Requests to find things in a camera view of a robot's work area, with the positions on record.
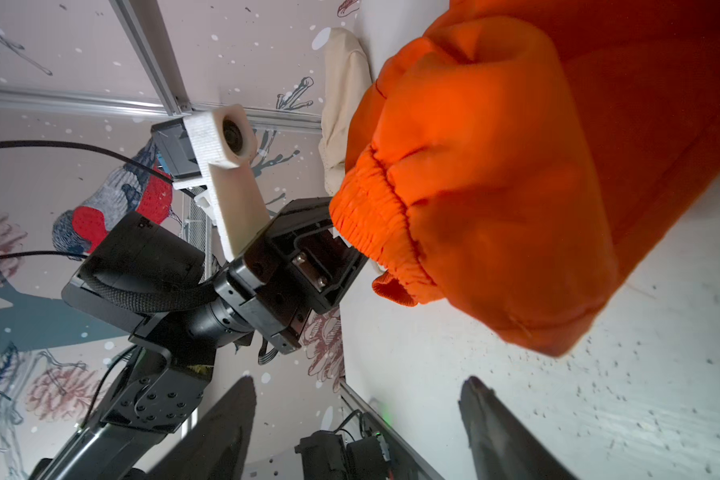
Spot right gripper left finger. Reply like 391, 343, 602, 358
146, 376, 257, 480

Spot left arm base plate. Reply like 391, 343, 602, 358
294, 410, 442, 480

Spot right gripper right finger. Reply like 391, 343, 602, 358
459, 376, 574, 480

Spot beige shorts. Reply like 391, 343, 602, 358
318, 28, 372, 196

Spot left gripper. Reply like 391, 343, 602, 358
213, 197, 367, 355

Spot orange shorts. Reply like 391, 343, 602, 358
330, 1, 720, 357

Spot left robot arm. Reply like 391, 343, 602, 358
33, 198, 366, 479

